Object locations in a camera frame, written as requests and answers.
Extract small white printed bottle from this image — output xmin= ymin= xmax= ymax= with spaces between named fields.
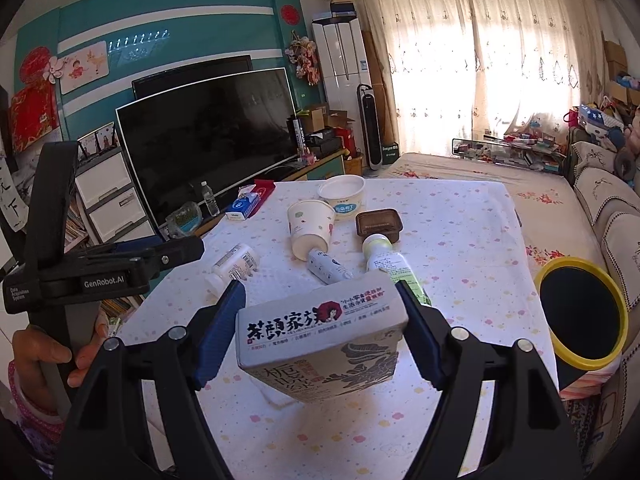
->
xmin=306 ymin=248 xmax=353 ymax=285

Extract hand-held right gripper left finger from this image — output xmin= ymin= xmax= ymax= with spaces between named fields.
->
xmin=52 ymin=280 xmax=247 ymax=480

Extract white cartoon wall picture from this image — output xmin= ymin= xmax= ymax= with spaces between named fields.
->
xmin=60 ymin=41 xmax=109 ymax=95

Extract brown plastic tray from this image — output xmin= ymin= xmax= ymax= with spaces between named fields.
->
xmin=355 ymin=208 xmax=404 ymax=245

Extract person's left forearm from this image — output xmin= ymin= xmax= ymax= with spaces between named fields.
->
xmin=0 ymin=360 xmax=68 ymax=466

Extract green and white drink bottle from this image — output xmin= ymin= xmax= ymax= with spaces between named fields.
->
xmin=362 ymin=233 xmax=432 ymax=307

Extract blue tissue pack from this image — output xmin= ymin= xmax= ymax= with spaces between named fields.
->
xmin=224 ymin=194 xmax=262 ymax=221

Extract white pill bottle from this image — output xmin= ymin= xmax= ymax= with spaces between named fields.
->
xmin=206 ymin=243 xmax=261 ymax=297

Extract person's left hand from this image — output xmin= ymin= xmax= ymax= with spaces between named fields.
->
xmin=12 ymin=310 xmax=109 ymax=411

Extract open cardboard box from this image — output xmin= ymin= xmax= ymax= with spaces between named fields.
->
xmin=300 ymin=105 xmax=331 ymax=133

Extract red wall hanging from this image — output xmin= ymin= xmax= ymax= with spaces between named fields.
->
xmin=10 ymin=47 xmax=62 ymax=155

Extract grey printed tea carton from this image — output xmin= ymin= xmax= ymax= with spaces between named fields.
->
xmin=235 ymin=271 xmax=408 ymax=405

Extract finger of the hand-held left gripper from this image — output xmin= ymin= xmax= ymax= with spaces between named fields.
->
xmin=112 ymin=234 xmax=206 ymax=282

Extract yellow rimmed trash bin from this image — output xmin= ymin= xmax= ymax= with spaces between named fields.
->
xmin=534 ymin=257 xmax=629 ymax=402

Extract white drawer cabinet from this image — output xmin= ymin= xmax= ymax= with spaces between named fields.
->
xmin=75 ymin=150 xmax=157 ymax=247

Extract white dotted tablecloth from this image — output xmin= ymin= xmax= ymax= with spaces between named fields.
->
xmin=115 ymin=177 xmax=563 ymax=480

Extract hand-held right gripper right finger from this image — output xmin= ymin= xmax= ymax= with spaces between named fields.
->
xmin=394 ymin=281 xmax=583 ymax=480

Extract white standing air conditioner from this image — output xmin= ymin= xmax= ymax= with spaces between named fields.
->
xmin=312 ymin=16 xmax=373 ymax=111

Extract cream patterned curtain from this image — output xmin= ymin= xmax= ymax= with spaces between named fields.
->
xmin=350 ymin=0 xmax=608 ymax=161

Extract clear water bottle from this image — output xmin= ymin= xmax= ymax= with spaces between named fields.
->
xmin=201 ymin=181 xmax=220 ymax=217

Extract teal and yellow television cabinet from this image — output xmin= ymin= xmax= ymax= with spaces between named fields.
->
xmin=192 ymin=150 xmax=351 ymax=238

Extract pink artificial flowers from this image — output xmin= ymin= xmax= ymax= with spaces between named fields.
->
xmin=285 ymin=30 xmax=321 ymax=87

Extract large black television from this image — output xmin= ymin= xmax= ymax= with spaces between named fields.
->
xmin=116 ymin=67 xmax=297 ymax=232

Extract black and white tower fan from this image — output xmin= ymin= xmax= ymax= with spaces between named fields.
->
xmin=357 ymin=84 xmax=384 ymax=170

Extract beige sofa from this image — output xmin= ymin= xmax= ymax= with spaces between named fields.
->
xmin=565 ymin=140 xmax=640 ymax=466

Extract glass coffee table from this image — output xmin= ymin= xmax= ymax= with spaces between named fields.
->
xmin=451 ymin=134 xmax=568 ymax=172

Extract paper cup with leaf print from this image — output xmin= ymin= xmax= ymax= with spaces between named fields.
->
xmin=287 ymin=199 xmax=337 ymax=261

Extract white plastic tub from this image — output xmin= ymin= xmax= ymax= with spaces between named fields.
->
xmin=318 ymin=175 xmax=367 ymax=223

